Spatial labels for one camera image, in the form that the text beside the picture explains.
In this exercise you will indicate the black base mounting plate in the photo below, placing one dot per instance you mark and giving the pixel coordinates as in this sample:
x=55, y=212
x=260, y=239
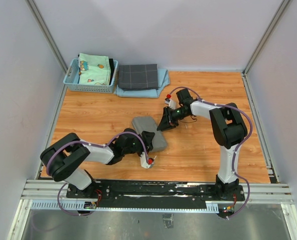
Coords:
x=153, y=195

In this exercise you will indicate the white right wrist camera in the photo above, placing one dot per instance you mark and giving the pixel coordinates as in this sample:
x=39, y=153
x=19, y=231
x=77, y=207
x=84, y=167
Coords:
x=170, y=102

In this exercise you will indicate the aluminium frame rail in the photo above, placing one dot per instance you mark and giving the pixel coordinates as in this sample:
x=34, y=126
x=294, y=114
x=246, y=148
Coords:
x=260, y=193

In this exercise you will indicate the grey plastic tool case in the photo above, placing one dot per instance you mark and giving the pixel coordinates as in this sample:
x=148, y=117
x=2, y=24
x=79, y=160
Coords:
x=147, y=128

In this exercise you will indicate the blue slotted cable duct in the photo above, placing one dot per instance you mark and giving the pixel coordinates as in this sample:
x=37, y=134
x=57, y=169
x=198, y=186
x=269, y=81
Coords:
x=80, y=205

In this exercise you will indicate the mint patterned cloth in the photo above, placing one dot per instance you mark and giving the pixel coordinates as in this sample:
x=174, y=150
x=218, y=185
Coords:
x=94, y=69

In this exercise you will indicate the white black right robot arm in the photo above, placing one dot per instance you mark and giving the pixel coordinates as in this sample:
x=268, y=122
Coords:
x=229, y=131

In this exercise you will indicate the light blue folded cloth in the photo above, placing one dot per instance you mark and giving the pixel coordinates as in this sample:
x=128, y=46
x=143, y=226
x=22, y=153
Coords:
x=163, y=81

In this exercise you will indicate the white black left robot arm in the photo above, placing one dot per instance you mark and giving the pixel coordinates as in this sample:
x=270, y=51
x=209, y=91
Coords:
x=63, y=159

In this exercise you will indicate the blue plastic basket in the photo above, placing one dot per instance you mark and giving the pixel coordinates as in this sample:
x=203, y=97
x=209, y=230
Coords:
x=72, y=77

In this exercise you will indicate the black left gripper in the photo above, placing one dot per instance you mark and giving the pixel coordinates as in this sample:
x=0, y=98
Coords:
x=148, y=137

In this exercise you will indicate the dark grey checked cloth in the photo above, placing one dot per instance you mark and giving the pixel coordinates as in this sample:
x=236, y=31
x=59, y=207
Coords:
x=138, y=77

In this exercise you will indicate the black cloth in basket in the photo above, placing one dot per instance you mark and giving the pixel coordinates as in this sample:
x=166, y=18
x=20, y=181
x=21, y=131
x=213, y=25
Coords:
x=112, y=68

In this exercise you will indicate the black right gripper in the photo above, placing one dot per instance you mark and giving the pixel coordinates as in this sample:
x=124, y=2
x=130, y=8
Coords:
x=165, y=124

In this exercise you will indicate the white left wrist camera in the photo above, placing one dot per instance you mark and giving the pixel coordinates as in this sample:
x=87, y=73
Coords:
x=146, y=163

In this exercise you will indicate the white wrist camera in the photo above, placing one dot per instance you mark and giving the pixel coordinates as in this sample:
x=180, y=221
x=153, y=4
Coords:
x=146, y=163
x=170, y=102

